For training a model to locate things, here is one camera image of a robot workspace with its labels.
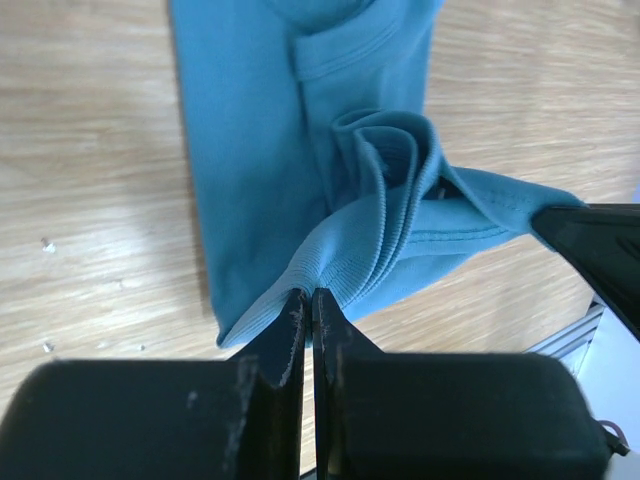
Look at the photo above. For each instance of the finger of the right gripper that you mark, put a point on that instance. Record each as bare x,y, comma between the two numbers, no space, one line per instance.
601,242

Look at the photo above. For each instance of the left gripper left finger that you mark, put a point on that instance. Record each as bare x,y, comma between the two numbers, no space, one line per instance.
238,418

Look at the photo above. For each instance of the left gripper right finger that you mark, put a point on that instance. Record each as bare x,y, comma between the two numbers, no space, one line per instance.
382,415

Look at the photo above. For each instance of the teal tank top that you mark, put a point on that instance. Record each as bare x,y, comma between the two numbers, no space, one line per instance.
313,163

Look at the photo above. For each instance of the white debris scraps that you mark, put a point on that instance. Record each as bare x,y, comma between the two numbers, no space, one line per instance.
50,248

